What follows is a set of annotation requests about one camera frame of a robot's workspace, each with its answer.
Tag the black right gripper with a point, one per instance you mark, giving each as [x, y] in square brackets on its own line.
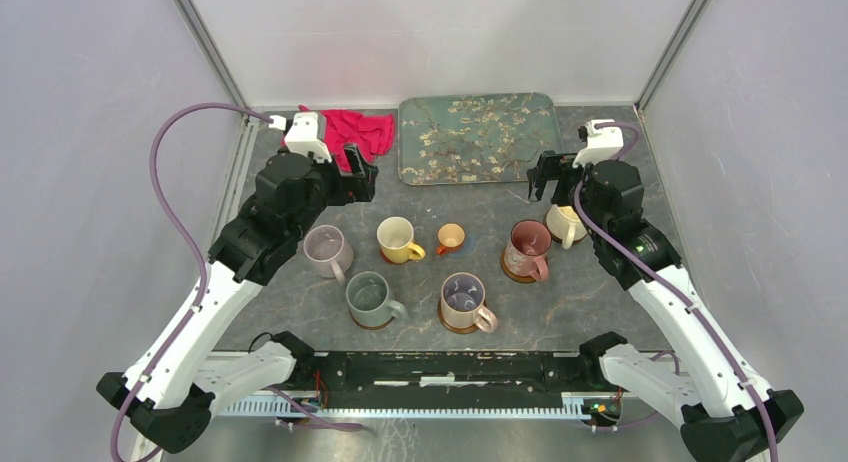
[554, 166]

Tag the lilac ceramic mug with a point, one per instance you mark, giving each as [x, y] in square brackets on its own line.
[329, 252]

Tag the yellow ceramic mug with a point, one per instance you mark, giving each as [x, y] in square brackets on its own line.
[396, 238]

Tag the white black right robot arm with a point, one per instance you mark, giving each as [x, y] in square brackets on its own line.
[723, 408]

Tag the pink floral patterned mug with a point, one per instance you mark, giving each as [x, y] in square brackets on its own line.
[526, 250]

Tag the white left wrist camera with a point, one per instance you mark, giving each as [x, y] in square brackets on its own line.
[306, 136]

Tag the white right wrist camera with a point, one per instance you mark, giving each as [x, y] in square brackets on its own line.
[603, 140]

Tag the small orange cup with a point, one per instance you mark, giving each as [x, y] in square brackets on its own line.
[451, 238]

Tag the beige pink tall mug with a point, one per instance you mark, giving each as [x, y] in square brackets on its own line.
[463, 301]

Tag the green floral serving tray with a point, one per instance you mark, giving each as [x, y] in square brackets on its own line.
[469, 139]

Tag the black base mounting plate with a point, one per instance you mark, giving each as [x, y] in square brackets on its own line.
[444, 380]

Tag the glossy wooden ridged coaster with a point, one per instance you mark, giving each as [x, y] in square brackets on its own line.
[373, 328]

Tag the grey-green ceramic mug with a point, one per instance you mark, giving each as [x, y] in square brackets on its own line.
[370, 300]

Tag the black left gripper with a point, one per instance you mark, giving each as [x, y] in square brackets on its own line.
[358, 186]

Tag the blue round coaster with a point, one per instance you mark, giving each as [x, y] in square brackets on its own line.
[465, 249]

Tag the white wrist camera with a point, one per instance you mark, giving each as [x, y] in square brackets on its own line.
[603, 140]
[306, 136]

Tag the cream yellow mug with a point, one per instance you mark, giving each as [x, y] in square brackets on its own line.
[565, 225]

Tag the crumpled red cloth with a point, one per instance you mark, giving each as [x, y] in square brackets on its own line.
[373, 135]

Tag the white toothed cable rail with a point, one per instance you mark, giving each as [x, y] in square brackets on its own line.
[270, 405]

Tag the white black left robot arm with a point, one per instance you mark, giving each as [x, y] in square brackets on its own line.
[164, 394]

